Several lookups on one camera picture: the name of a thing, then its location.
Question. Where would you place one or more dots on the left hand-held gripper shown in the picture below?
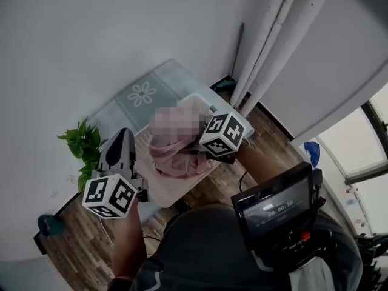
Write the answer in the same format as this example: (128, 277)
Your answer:
(106, 196)

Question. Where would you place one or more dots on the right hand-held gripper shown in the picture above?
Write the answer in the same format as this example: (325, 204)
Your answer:
(222, 135)

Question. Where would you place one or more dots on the pink clothes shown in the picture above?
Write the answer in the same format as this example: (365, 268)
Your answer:
(179, 159)

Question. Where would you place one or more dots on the white plastic laundry basket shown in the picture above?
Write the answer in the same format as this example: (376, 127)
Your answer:
(169, 189)

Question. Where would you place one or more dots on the person's right forearm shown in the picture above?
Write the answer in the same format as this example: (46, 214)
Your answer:
(257, 165)

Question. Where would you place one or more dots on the person's left forearm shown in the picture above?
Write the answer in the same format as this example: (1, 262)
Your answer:
(127, 241)

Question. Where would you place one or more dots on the green leafy plant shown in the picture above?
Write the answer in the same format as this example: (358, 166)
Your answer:
(83, 144)

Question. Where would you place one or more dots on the light blue small table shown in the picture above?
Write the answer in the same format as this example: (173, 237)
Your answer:
(169, 80)

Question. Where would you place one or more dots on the green broom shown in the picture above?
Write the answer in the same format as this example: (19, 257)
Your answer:
(238, 53)

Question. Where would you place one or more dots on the black chest monitor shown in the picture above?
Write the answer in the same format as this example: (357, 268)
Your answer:
(272, 208)

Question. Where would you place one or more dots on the white vertical pipe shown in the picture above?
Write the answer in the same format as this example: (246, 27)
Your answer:
(260, 41)
(272, 59)

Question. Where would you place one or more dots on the blue cloth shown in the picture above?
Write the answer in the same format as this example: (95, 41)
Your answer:
(313, 151)

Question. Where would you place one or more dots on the teal dustpan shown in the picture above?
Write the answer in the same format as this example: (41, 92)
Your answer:
(53, 226)

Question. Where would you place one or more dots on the person's grey shirt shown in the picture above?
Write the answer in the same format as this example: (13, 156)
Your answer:
(200, 253)

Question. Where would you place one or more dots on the black monitor mount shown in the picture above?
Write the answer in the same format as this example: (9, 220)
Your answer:
(303, 241)

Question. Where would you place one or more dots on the black window frame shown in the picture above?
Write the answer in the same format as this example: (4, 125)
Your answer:
(376, 117)

